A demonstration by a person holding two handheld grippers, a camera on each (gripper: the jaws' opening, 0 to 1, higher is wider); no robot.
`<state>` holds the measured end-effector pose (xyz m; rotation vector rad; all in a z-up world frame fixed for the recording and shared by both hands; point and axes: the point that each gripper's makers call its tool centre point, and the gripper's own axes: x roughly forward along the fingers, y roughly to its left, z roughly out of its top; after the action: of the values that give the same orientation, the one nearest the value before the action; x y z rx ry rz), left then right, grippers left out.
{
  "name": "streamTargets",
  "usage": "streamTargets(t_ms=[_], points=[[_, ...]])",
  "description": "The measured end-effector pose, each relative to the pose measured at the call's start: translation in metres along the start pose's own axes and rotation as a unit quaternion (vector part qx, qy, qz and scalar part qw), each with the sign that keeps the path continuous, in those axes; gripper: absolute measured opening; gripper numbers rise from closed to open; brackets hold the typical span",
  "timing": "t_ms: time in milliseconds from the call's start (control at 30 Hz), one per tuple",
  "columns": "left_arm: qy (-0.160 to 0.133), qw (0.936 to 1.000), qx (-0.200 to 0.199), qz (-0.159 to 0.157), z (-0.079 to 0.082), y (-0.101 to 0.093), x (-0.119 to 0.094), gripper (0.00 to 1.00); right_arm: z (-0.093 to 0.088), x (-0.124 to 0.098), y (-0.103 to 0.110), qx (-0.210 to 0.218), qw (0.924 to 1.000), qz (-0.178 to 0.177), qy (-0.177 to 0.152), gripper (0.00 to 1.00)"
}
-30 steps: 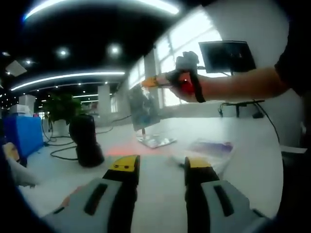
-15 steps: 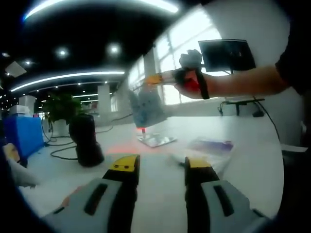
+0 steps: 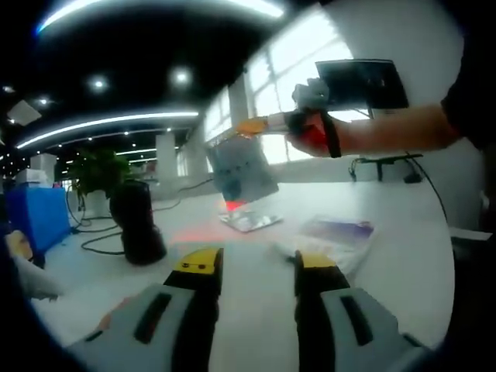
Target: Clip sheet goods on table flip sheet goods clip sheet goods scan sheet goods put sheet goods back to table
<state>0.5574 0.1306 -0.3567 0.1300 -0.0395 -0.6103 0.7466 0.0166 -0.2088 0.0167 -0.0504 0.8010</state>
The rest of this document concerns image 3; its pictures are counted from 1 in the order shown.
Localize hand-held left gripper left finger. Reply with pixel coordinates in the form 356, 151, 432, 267
69, 247, 225, 372

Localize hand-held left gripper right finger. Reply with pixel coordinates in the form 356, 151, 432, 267
293, 250, 433, 372

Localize silver foil sheet goods packet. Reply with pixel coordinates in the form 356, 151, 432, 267
204, 131, 281, 206
218, 208, 284, 233

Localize clear purple sheet goods packet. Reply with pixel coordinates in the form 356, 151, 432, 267
270, 214, 376, 277

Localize white paper sheet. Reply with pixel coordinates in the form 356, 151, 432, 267
450, 226, 491, 242

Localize person's right hand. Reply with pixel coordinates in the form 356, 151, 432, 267
284, 108, 344, 159

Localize narrow bright window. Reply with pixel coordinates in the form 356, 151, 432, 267
203, 87, 233, 175

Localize white table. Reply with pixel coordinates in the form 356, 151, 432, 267
30, 180, 454, 372

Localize black metal desk stand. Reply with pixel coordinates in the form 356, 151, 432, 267
350, 153, 424, 184

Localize ceiling spotlights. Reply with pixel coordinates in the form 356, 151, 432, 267
38, 67, 193, 140

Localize black barcode scanner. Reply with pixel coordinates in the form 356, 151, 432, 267
109, 180, 167, 267

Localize curved ceiling light strip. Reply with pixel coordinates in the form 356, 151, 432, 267
15, 111, 199, 150

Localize grey cloth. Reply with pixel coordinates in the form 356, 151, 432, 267
13, 255, 65, 301

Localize person's dark shirt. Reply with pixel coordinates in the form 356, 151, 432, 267
441, 22, 496, 156

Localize potted green plant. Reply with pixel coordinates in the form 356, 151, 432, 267
65, 149, 135, 218

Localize blue plastic box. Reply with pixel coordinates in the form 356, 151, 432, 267
5, 185, 73, 259

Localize pale yellow bag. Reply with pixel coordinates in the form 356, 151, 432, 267
5, 230, 34, 259

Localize white box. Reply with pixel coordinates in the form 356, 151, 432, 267
15, 168, 50, 187

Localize ceiling air vent panel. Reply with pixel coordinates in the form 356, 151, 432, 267
7, 99, 42, 126

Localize black wall monitor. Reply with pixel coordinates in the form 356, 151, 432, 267
314, 58, 410, 110

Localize black power cable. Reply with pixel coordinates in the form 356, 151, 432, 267
150, 176, 216, 212

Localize black scanner cable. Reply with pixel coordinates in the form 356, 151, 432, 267
80, 230, 126, 256

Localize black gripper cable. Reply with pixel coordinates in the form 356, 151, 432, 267
405, 153, 450, 224

